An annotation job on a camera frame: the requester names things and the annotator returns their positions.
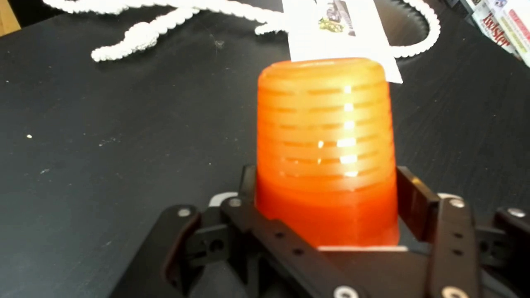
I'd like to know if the white braided rope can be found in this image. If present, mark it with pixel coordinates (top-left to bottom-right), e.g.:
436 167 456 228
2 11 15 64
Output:
42 0 444 64

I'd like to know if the white square card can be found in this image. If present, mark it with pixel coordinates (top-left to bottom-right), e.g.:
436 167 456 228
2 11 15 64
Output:
282 0 406 85

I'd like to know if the light wooden board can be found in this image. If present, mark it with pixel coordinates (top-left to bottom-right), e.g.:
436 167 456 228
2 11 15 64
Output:
0 0 23 37

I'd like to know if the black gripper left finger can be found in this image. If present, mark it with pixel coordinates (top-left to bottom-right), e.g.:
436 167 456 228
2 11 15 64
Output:
106 163 355 298

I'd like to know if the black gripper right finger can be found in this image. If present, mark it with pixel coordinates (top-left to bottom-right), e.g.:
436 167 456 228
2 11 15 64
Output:
394 163 530 298

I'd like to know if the orange ribbed plastic cup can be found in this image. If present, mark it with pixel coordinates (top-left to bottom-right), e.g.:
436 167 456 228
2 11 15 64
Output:
254 56 401 248

